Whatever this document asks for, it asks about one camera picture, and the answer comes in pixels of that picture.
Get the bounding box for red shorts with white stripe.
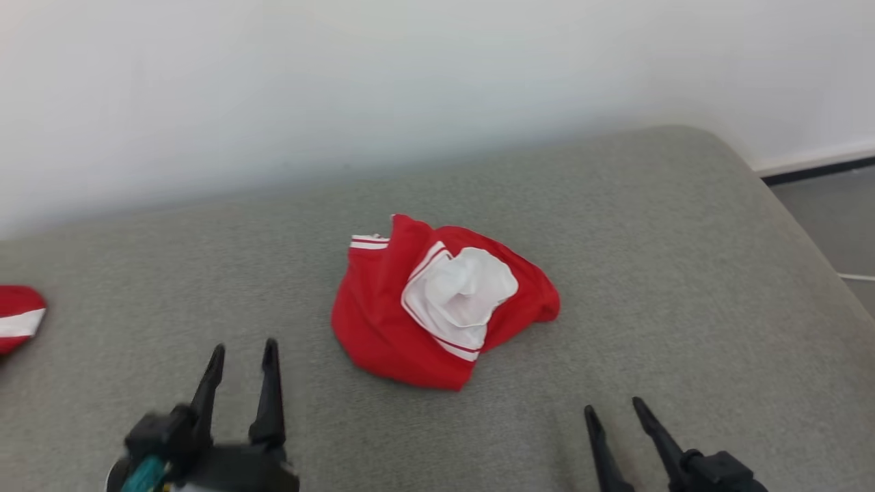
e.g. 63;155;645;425
0;285;48;357

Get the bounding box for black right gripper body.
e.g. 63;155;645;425
673;449;768;492

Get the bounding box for grey fabric sofa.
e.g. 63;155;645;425
0;125;875;492

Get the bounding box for red jersey number 23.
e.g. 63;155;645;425
331;214;561;392

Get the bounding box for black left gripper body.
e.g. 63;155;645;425
179;439;300;492

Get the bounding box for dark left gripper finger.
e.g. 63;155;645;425
247;338;287;453
189;343;226;446

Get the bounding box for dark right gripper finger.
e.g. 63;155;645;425
632;396;692;483
584;405;636;492

